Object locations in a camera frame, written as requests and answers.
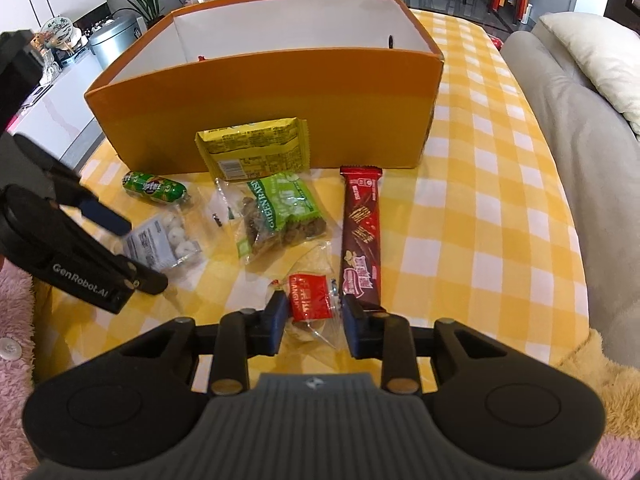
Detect red chocolate wafer bar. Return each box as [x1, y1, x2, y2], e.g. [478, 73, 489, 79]
[340, 166, 383, 311]

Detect clear packet red label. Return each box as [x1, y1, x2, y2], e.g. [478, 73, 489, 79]
[268, 242, 344, 351]

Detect green sausage snack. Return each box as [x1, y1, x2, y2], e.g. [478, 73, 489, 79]
[122, 171, 189, 204]

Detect clear bag white candies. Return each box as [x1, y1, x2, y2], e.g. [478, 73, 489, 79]
[118, 210, 202, 272]

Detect green raisin bag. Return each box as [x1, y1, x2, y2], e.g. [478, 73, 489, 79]
[216, 172, 326, 263]

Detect yellow Ameria snack packet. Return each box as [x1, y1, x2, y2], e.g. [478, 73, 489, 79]
[194, 117, 310, 182]

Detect white tv console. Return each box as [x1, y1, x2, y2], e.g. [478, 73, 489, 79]
[8, 51, 104, 170]

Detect silver trash can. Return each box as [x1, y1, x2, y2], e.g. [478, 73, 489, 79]
[89, 13, 142, 70]

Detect pink fluffy rug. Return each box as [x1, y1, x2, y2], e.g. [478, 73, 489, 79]
[1, 260, 37, 479]

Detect yellow checkered tablecloth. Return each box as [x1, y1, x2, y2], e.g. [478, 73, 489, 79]
[35, 11, 589, 380]

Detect yellow plush blanket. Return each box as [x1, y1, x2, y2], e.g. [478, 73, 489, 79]
[558, 330, 640, 440]

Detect orange cardboard box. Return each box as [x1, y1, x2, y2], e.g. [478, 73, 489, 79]
[85, 0, 445, 174]

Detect beige sofa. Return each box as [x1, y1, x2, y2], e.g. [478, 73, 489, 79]
[501, 24, 639, 366]

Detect cream pillow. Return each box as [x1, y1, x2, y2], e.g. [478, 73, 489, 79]
[540, 12, 639, 136]

